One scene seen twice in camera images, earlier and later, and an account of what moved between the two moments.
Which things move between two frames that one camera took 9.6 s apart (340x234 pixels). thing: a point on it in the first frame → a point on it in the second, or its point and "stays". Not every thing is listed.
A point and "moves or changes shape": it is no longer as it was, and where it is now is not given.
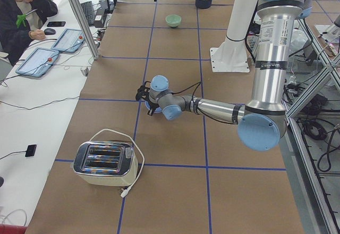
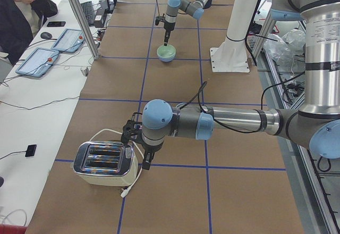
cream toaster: [106, 163] stays
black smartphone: [56, 24] stays
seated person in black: [23, 15] stays
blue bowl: [158, 110] moves or changes shape
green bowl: [173, 20] moves or changes shape
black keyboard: [87, 9] stays
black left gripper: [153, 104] → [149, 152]
